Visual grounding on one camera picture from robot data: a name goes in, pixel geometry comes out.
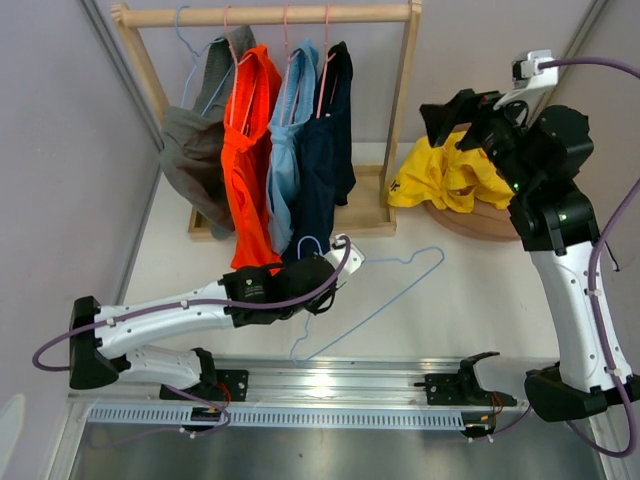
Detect navy blue shorts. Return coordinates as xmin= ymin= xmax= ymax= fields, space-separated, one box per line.
xmin=283 ymin=41 xmax=356 ymax=263

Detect slotted cable duct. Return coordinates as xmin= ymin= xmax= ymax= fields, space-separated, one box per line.
xmin=88 ymin=404 xmax=465 ymax=431

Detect blue hanger of grey shorts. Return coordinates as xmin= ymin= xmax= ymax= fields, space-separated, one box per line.
xmin=174 ymin=5 xmax=236 ymax=119

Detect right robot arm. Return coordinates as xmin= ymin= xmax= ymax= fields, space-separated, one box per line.
xmin=419 ymin=89 xmax=639 ymax=422

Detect blue wire hanger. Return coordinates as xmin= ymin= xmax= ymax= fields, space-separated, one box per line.
xmin=289 ymin=246 xmax=447 ymax=368

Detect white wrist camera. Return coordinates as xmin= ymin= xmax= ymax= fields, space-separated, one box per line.
xmin=493 ymin=49 xmax=559 ymax=110
xmin=324 ymin=234 xmax=365 ymax=289

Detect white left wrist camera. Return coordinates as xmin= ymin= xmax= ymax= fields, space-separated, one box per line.
xmin=324 ymin=234 xmax=365 ymax=289

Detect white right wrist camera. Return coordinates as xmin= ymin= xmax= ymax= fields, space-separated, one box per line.
xmin=493 ymin=49 xmax=559 ymax=110

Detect pink hanger of orange shorts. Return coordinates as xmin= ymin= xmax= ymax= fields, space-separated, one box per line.
xmin=223 ymin=5 xmax=256 ymax=136

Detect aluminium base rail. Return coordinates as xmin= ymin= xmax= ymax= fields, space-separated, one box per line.
xmin=67 ymin=352 xmax=550 ymax=409

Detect light blue shorts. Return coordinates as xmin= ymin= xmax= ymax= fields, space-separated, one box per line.
xmin=266 ymin=39 xmax=319 ymax=255

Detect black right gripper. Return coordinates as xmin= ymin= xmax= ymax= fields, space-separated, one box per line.
xmin=417 ymin=84 xmax=533 ymax=192

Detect wooden clothes rack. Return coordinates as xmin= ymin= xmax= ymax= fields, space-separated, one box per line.
xmin=111 ymin=1 xmax=422 ymax=237

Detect grey shorts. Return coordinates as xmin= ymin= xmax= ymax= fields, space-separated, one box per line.
xmin=158 ymin=36 xmax=235 ymax=240

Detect yellow shorts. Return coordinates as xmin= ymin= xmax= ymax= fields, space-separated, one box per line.
xmin=388 ymin=132 xmax=513 ymax=214

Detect orange shorts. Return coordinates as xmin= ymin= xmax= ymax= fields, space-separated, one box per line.
xmin=221 ymin=45 xmax=281 ymax=269

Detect pink hanger of navy shorts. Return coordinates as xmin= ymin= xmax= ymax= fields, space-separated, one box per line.
xmin=315 ymin=3 xmax=333 ymax=119

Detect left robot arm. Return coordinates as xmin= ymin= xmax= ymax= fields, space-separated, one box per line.
xmin=68 ymin=253 xmax=344 ymax=400

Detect translucent pink plastic basket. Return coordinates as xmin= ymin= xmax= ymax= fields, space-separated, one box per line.
xmin=423 ymin=200 xmax=520 ymax=242

